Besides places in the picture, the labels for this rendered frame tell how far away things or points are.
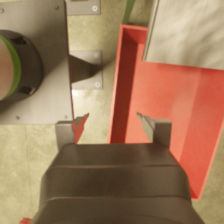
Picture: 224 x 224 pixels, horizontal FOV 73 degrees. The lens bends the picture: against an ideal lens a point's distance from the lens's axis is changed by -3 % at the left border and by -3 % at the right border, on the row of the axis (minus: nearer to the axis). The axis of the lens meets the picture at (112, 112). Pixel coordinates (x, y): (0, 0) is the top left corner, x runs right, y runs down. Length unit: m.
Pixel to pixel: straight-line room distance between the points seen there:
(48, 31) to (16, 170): 1.56
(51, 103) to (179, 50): 0.34
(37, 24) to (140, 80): 0.49
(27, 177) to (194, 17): 1.73
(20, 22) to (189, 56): 0.41
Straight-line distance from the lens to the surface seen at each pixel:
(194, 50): 0.47
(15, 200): 2.04
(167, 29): 0.43
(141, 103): 0.74
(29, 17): 0.39
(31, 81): 0.35
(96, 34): 1.29
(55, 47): 0.36
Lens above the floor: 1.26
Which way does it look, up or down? 76 degrees down
